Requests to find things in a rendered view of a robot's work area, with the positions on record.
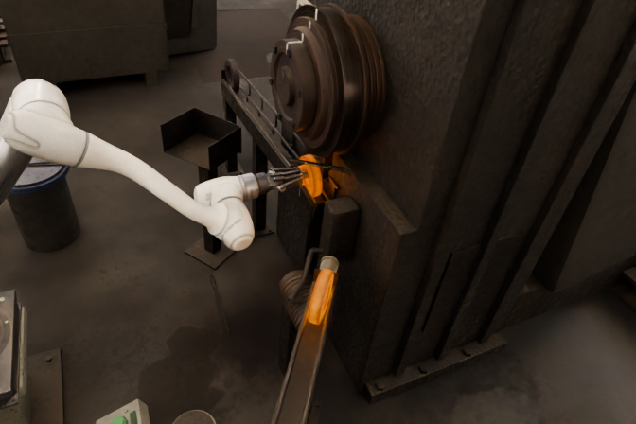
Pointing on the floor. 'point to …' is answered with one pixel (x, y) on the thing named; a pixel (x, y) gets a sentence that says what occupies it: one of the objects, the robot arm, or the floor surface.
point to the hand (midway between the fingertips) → (309, 172)
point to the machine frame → (465, 139)
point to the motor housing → (291, 314)
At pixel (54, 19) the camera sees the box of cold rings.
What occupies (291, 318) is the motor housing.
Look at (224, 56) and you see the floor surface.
